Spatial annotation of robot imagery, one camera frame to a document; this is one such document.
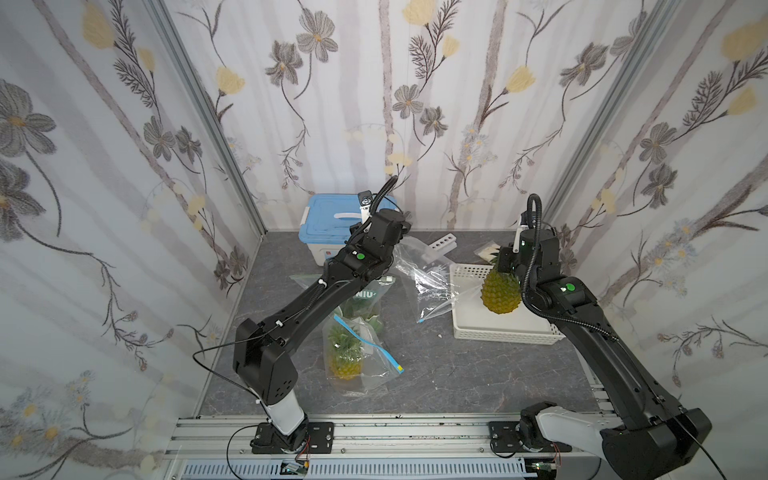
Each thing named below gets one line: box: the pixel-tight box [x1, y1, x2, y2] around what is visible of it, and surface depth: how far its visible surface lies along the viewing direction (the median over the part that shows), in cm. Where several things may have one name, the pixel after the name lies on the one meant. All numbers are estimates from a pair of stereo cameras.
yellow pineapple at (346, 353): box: [327, 325, 365, 381], surface depth 70 cm
